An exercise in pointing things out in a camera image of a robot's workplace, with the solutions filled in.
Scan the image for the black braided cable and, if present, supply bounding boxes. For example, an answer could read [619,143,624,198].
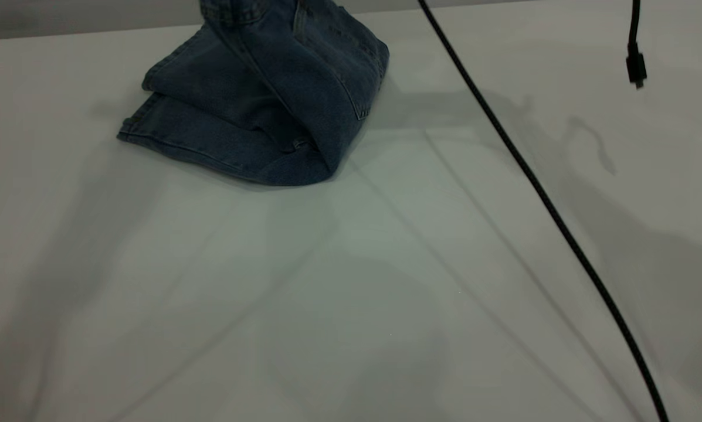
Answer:
[418,0,672,422]

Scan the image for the short black plug cable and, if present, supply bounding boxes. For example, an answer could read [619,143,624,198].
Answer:
[626,0,648,90]

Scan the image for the blue denim shorts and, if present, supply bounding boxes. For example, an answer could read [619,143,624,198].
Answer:
[116,0,391,187]

